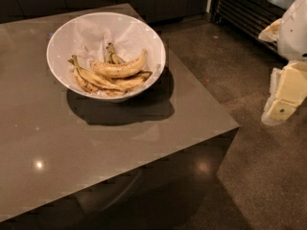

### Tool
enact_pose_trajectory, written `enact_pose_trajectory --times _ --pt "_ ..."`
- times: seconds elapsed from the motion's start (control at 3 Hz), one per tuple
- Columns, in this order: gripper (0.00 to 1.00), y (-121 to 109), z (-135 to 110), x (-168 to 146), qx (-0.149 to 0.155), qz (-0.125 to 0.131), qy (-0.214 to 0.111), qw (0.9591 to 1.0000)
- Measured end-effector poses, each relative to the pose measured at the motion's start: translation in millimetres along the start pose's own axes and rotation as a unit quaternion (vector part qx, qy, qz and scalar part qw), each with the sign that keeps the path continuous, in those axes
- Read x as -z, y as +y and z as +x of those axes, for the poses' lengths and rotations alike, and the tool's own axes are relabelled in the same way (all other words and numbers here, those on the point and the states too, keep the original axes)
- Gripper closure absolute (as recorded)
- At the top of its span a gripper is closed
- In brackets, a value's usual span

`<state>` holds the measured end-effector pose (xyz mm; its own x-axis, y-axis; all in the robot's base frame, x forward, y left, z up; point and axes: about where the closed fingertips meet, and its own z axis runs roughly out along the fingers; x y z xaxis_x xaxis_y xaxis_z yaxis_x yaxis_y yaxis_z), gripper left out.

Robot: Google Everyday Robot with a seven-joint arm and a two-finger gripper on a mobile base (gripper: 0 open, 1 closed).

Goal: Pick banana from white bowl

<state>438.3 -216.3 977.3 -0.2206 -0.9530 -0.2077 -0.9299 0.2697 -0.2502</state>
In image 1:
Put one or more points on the white bowl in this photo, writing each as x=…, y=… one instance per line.
x=64, y=42

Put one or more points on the white paper liner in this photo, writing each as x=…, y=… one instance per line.
x=115, y=56

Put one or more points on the back banana with stem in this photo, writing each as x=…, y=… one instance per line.
x=111, y=56

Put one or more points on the lower right spotted banana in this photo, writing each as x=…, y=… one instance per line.
x=134, y=81

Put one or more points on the spotted yellow banana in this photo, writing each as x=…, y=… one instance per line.
x=122, y=70

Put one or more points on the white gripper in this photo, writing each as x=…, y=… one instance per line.
x=294, y=33

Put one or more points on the left spotted banana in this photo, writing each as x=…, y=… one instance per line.
x=93, y=83

